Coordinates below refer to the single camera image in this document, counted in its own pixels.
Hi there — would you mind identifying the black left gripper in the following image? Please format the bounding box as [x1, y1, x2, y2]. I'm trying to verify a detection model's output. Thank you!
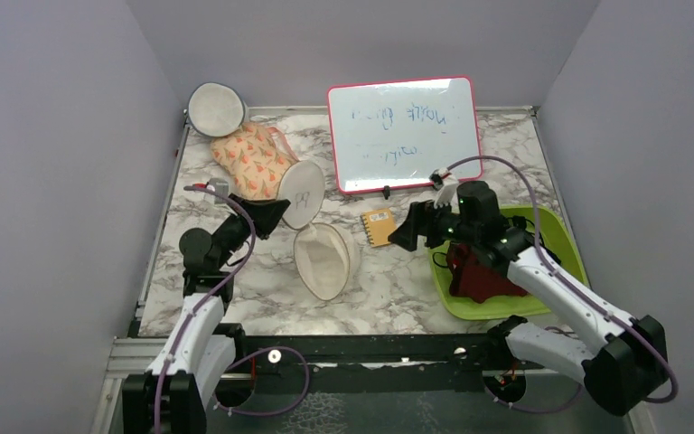
[214, 193, 291, 269]

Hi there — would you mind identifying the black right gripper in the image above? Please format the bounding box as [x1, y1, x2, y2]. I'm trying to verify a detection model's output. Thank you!
[389, 195, 480, 251]

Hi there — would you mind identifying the dark bra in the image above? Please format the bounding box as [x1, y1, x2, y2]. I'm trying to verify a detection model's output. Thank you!
[445, 244, 528, 304]

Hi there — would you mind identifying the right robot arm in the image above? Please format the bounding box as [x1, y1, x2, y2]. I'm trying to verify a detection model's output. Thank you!
[389, 181, 674, 416]

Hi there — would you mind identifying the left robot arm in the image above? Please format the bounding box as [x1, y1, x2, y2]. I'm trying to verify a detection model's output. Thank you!
[121, 193, 291, 433]

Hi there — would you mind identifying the peach floral bra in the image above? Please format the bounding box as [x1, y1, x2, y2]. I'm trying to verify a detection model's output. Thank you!
[210, 122, 298, 200]

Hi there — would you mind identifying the red and black bra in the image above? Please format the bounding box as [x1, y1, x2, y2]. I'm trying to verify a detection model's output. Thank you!
[507, 215, 536, 234]

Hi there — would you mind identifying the grey rimmed mesh laundry bag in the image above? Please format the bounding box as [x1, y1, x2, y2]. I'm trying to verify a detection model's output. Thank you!
[187, 82, 249, 137]

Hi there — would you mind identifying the small orange spiral notebook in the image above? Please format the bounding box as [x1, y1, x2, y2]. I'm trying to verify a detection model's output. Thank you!
[361, 208, 397, 248]

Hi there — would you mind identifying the pink framed whiteboard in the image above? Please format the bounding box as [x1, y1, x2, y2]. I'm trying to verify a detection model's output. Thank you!
[326, 76, 482, 193]

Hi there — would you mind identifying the green plastic tray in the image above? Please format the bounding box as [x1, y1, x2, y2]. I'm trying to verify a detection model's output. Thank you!
[427, 206, 588, 321]

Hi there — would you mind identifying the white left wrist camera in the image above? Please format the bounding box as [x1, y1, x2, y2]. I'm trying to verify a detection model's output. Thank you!
[204, 177, 230, 205]

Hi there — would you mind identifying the black mounting rail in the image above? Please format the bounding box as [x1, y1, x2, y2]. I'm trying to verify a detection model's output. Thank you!
[125, 332, 546, 393]

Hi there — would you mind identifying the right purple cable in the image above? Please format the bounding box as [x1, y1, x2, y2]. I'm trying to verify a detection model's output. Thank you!
[445, 156, 680, 404]

